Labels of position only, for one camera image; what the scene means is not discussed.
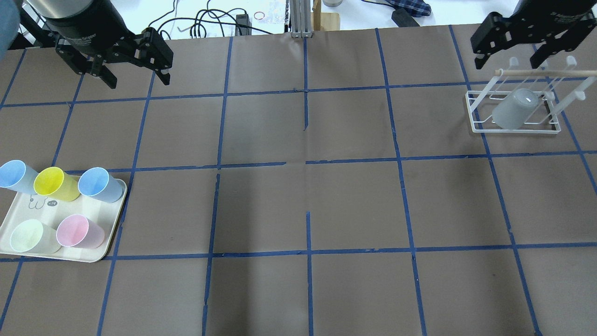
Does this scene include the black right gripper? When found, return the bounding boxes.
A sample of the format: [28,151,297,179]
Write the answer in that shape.
[470,0,596,70]

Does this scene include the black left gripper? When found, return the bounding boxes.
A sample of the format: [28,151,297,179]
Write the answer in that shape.
[39,0,174,89]

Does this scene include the grey plastic cup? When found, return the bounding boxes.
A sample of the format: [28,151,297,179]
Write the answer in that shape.
[492,89,540,130]

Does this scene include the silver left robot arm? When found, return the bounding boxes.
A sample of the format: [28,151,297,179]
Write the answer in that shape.
[30,0,174,89]

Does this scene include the light blue cup middle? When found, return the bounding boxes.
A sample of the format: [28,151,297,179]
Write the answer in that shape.
[77,167,125,203]

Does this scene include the light blue cup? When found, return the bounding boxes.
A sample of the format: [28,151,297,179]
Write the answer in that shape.
[0,160,39,194]
[77,167,125,203]

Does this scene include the yellow plastic cup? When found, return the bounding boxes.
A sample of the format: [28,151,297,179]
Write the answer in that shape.
[33,167,81,202]

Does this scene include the light blue cup far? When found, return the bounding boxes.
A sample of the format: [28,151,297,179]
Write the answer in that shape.
[0,160,39,194]

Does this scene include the pink plastic cup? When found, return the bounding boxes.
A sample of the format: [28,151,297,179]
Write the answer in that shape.
[56,214,106,249]

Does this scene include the pale green plastic cup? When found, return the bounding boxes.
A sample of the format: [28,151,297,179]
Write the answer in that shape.
[9,219,62,254]

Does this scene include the wooden dowel on rack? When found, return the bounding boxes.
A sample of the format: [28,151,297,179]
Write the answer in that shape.
[494,69,597,78]

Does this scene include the blue plaid folded umbrella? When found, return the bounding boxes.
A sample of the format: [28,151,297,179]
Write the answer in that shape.
[386,0,431,18]

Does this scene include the black power adapter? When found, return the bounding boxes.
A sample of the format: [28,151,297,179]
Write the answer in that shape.
[391,7,420,28]

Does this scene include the beige plastic tray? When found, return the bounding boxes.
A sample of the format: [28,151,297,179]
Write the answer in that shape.
[0,179,127,262]

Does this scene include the wooden mug tree stand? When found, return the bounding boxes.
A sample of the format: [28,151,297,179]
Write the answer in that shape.
[311,0,340,31]

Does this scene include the white wire cup rack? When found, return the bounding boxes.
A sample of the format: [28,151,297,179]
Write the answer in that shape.
[465,56,596,134]

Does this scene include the aluminium frame post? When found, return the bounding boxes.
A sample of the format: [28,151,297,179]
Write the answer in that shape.
[288,0,313,38]

